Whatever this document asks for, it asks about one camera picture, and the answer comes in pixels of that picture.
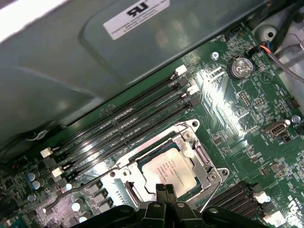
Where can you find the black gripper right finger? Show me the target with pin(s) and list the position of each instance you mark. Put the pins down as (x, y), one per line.
(171, 194)

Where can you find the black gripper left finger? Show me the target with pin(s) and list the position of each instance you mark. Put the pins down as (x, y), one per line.
(160, 194)

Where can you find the silver CPU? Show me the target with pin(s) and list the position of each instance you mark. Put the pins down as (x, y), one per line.
(171, 173)

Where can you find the metal locking lever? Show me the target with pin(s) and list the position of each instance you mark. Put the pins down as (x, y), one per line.
(95, 180)
(207, 196)

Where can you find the metal socket cover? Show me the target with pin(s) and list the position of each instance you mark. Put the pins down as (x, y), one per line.
(190, 158)

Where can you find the RAM slot with black clips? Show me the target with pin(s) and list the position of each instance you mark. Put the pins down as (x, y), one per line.
(244, 206)
(142, 134)
(142, 106)
(237, 187)

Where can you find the RAM slot with white clips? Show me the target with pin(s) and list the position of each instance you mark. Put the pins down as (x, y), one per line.
(142, 120)
(240, 197)
(142, 93)

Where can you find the CPU socket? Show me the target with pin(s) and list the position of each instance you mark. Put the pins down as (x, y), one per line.
(184, 127)

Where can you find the green motherboard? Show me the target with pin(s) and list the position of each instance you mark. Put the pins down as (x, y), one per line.
(237, 147)

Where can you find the coin cell battery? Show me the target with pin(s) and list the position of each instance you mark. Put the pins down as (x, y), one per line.
(240, 67)

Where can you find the black PC case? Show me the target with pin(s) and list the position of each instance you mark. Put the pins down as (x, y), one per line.
(71, 59)

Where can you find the white UL label sticker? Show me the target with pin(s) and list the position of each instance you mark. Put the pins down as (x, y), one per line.
(142, 19)

